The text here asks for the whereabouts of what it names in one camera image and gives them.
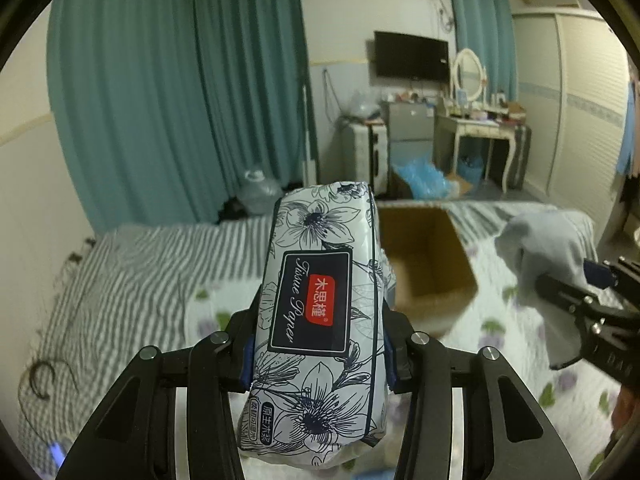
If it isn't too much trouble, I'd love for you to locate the white floral quilt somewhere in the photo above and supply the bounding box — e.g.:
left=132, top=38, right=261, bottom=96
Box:
left=183, top=238, right=620, bottom=479

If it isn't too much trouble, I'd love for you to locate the white louvred wardrobe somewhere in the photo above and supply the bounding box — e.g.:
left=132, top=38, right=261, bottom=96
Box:
left=513, top=8, right=629, bottom=235

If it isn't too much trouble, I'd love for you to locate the black wall television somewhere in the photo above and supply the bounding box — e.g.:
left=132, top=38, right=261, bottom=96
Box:
left=374, top=32, right=450, bottom=82

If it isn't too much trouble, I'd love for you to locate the white suitcase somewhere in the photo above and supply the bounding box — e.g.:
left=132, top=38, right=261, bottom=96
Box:
left=341, top=122, right=390, bottom=196

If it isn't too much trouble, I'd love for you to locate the silver mini fridge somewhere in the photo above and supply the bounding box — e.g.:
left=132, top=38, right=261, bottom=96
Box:
left=385, top=102, right=435, bottom=166

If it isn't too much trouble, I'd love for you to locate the blue plastic bag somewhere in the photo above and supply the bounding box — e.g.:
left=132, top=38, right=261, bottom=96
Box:
left=392, top=157, right=456, bottom=200

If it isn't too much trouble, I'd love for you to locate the white dressing table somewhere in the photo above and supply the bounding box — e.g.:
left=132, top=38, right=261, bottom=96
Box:
left=433, top=109, right=518, bottom=196

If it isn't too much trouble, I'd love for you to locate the white oval vanity mirror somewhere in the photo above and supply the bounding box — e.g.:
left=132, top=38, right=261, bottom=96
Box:
left=450, top=48, right=488, bottom=106

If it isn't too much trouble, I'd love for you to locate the floral tissue paper pack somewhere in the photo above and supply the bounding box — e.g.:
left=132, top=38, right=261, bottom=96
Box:
left=238, top=182, right=395, bottom=469

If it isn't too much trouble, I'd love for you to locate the black cable on bed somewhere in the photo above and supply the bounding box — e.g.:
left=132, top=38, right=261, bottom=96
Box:
left=18, top=356, right=82, bottom=436

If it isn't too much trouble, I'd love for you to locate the grey striped bed sheet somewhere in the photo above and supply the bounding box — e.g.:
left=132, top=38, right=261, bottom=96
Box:
left=16, top=199, right=599, bottom=466

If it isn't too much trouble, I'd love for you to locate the clear water jug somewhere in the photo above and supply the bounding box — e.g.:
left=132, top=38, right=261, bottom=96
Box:
left=238, top=169, right=283, bottom=216

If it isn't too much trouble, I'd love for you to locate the large teal curtain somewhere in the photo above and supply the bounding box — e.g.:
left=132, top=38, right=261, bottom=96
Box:
left=47, top=0, right=314, bottom=233

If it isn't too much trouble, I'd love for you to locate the narrow teal curtain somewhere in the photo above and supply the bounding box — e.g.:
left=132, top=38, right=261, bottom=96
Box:
left=451, top=0, right=518, bottom=100

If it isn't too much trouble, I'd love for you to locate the grey cloth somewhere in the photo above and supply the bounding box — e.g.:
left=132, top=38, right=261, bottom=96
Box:
left=495, top=209, right=597, bottom=370

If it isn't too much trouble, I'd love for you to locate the person's right hand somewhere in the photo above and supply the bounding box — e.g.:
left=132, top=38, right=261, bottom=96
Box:
left=611, top=387, right=639, bottom=431

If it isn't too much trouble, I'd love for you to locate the brown cardboard box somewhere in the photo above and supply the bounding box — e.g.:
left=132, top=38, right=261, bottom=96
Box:
left=378, top=206, right=478, bottom=337

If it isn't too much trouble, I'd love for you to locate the blue waste basket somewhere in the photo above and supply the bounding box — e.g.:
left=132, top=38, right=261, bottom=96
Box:
left=456, top=156, right=485, bottom=186

